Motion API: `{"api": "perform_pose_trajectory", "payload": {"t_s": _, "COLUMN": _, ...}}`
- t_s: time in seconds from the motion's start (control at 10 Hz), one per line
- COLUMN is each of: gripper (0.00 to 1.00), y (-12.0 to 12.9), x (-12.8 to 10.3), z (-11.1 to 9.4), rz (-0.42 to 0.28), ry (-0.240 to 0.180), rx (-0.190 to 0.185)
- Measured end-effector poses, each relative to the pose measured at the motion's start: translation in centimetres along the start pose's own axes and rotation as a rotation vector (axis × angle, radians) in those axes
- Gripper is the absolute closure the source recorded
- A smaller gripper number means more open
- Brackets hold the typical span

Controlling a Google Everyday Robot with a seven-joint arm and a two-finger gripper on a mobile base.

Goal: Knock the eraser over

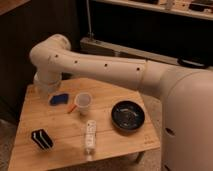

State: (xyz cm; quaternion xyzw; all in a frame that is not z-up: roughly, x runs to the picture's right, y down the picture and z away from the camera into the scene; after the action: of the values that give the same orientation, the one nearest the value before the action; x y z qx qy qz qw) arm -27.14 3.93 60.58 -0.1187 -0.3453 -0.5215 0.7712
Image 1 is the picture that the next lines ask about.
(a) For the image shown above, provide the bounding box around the black round bowl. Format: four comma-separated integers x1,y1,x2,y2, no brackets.
111,100,145,133

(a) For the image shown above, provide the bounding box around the white plastic cup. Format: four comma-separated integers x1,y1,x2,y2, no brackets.
74,92,92,115

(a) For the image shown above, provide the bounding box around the black handle on shelf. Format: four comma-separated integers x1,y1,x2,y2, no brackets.
177,58,210,69

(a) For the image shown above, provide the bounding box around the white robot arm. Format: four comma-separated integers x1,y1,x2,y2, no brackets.
29,34,213,171

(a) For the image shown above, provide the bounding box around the white remote control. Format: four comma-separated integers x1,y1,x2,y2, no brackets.
85,120,97,155

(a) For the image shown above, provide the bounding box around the black white striped box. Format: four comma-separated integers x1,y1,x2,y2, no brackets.
31,129,53,150

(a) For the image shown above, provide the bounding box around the orange pen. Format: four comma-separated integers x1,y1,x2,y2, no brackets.
67,104,77,114

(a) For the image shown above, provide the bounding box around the blue eraser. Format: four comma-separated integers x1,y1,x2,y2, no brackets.
49,93,69,106

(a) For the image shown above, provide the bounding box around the wooden table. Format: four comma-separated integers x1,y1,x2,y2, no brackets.
8,78,160,171

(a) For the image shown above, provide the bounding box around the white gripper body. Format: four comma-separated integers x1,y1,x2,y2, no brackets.
34,72,62,97

